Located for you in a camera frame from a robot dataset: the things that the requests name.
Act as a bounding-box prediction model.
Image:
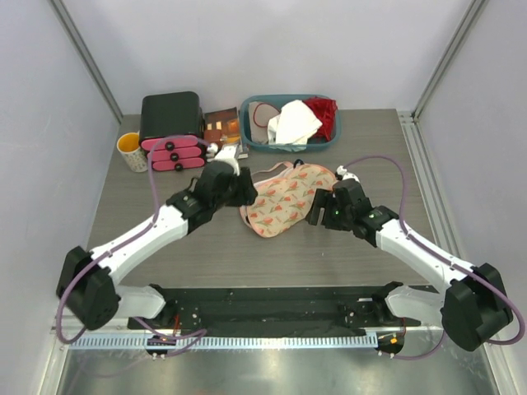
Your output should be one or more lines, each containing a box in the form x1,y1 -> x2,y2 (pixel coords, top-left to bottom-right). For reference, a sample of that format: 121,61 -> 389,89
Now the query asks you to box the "white slotted cable duct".
71,332 -> 378,351

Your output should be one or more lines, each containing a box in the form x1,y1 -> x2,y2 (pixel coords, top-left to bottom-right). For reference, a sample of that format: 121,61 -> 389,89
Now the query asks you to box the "pink mesh laundry bag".
240,163 -> 336,238

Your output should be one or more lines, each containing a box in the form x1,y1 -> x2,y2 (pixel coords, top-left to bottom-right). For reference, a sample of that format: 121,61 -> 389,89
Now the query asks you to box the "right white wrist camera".
335,165 -> 360,183

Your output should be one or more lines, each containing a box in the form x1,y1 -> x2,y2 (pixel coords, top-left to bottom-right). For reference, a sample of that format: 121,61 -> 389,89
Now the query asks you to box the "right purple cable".
343,155 -> 520,361

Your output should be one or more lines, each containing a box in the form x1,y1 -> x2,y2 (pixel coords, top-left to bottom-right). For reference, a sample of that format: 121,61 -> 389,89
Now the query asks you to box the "teal plastic basket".
239,94 -> 342,152

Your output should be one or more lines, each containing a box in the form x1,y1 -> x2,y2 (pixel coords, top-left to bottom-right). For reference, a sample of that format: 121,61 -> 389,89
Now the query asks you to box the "navy blue bra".
251,159 -> 305,189

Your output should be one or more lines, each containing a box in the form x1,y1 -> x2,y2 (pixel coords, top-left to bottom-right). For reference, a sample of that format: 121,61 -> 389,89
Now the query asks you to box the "stack of books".
203,107 -> 249,159

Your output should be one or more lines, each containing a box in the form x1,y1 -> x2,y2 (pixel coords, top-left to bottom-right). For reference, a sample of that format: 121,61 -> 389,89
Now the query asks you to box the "white cloth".
267,100 -> 323,145

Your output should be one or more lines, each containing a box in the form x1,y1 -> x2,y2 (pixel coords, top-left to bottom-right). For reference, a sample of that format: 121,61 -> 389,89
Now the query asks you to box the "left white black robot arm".
56,160 -> 257,331

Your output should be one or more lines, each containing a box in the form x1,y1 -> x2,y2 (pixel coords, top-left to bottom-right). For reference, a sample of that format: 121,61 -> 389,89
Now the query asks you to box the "black pink drawer organizer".
139,91 -> 207,172

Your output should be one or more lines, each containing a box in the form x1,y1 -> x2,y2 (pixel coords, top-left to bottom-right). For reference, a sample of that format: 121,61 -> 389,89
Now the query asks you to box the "grey cloth with red loop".
248,101 -> 280,144

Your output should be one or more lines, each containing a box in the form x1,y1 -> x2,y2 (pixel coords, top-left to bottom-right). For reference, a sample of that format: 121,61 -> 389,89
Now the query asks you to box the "red garment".
304,96 -> 338,142

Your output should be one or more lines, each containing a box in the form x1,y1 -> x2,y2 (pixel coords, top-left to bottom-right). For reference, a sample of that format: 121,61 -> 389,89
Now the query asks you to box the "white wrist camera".
206,143 -> 240,175
335,165 -> 360,183

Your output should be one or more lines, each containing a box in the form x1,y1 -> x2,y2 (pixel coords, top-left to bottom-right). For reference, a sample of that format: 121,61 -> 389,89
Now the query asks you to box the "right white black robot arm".
306,179 -> 513,351

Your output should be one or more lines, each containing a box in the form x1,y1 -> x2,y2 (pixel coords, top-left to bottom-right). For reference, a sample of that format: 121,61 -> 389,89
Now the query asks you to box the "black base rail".
147,286 -> 418,338

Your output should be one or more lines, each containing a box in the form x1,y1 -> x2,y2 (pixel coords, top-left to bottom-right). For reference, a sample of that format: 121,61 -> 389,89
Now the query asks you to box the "yellow inside patterned mug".
116,132 -> 148,173

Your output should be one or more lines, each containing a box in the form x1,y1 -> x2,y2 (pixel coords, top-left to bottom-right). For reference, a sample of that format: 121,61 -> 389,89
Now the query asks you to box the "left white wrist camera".
206,143 -> 240,175

